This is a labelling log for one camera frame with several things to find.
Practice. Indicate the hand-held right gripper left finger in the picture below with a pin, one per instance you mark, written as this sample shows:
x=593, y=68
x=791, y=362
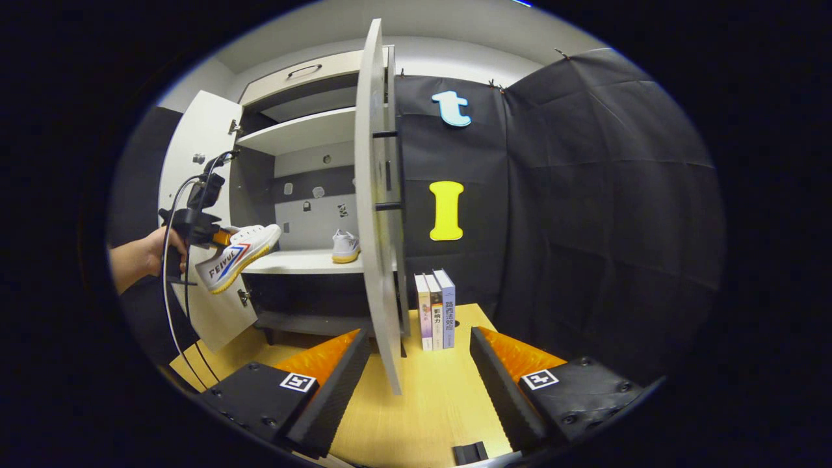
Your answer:
x=331, y=396

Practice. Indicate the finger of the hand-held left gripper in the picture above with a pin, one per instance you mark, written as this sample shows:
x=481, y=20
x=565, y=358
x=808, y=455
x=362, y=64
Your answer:
x=224, y=238

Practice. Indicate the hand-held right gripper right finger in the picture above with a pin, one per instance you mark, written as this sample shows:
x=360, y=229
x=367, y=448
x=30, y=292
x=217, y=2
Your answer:
x=507, y=396

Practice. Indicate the white canvas shoe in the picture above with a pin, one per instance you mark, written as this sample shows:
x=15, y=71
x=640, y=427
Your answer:
x=346, y=247
x=240, y=257

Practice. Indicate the white shoe cabinet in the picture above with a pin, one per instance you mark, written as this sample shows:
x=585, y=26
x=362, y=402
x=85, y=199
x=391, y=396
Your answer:
x=305, y=260

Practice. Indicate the white cabinet door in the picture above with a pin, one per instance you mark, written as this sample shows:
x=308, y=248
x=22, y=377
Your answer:
x=201, y=130
x=377, y=292

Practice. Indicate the white cabinet drawer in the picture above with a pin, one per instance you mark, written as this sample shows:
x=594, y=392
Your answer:
x=325, y=75

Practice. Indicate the blue spine book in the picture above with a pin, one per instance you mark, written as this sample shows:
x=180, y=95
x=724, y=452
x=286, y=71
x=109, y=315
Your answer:
x=448, y=312

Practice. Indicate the brown spine book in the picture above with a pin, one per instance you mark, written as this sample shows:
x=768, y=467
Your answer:
x=436, y=318

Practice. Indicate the pale purple book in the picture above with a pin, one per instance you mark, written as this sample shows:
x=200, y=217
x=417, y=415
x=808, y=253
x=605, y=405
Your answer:
x=422, y=312

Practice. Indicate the black backdrop cloth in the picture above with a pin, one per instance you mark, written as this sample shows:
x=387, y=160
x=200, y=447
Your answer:
x=585, y=227

